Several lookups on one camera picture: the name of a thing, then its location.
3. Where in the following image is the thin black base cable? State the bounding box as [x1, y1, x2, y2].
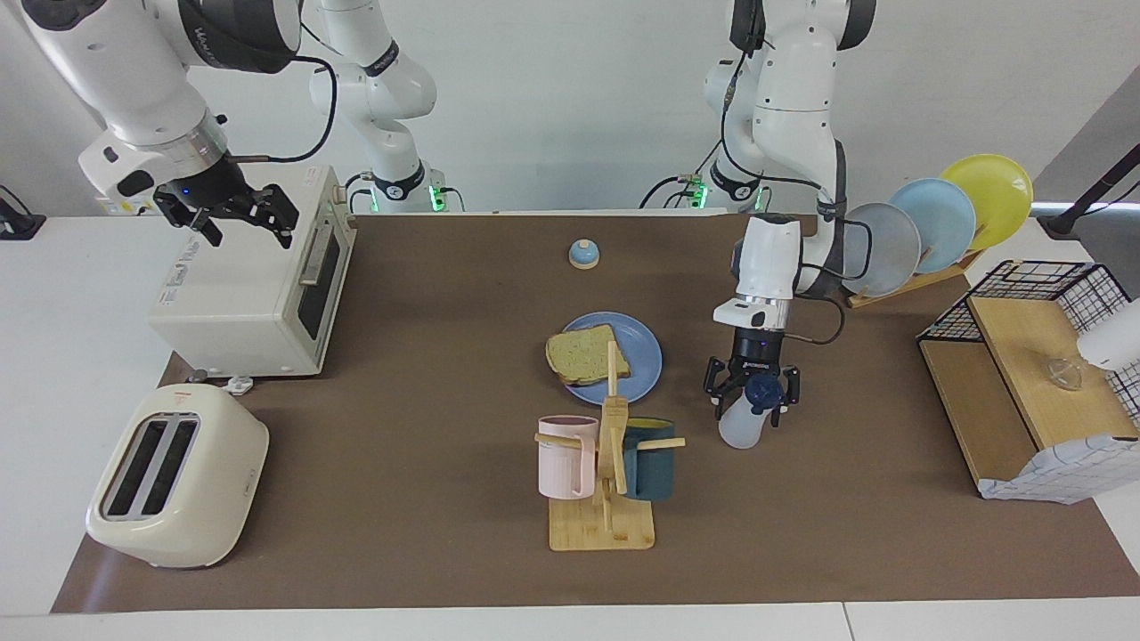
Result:
[639, 174, 713, 211]

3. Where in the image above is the clear glass cup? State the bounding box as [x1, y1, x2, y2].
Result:
[1044, 356, 1087, 391]

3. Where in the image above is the yellow plate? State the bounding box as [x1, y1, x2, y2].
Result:
[940, 153, 1035, 252]

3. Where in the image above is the white toaster oven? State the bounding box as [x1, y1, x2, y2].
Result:
[147, 164, 357, 379]

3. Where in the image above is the dark teal mug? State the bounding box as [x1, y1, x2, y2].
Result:
[622, 417, 678, 501]

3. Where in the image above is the toasted bread slice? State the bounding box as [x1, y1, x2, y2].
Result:
[545, 324, 632, 385]

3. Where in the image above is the white checked cloth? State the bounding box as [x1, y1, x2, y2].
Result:
[977, 434, 1140, 506]

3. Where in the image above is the pink ribbed mug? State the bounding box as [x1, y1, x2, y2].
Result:
[537, 415, 599, 500]

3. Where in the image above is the wooden mug tree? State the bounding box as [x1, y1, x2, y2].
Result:
[534, 340, 688, 553]

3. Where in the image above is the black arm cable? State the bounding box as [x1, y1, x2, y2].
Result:
[717, 0, 874, 347]
[214, 53, 340, 166]

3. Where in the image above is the black desk clamp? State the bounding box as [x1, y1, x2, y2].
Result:
[0, 184, 47, 241]

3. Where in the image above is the pale grey plate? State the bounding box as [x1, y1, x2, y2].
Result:
[837, 202, 923, 298]

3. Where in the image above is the wooden shelf with wire basket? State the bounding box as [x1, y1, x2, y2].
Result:
[917, 260, 1140, 499]

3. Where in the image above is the blue round plate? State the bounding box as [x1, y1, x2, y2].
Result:
[553, 311, 664, 405]

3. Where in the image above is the translucent bottle with blue cap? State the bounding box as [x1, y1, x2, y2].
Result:
[718, 374, 784, 450]

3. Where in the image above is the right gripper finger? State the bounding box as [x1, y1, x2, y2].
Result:
[240, 183, 301, 250]
[157, 201, 224, 248]

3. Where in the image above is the cream two-slot toaster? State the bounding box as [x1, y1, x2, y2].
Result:
[85, 385, 270, 569]

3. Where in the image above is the light blue plate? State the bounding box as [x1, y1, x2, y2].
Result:
[888, 178, 978, 275]

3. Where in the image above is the white cylinder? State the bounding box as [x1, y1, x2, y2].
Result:
[1076, 298, 1140, 370]

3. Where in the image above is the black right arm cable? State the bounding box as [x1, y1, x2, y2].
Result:
[214, 53, 340, 166]

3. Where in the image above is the wooden plate rack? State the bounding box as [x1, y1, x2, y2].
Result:
[842, 227, 985, 310]

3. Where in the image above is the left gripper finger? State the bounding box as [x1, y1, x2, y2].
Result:
[704, 356, 742, 420]
[769, 365, 802, 429]

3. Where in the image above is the brown table mat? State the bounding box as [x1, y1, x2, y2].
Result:
[51, 212, 1140, 613]

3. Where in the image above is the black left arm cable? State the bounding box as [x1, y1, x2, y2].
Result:
[717, 0, 874, 347]

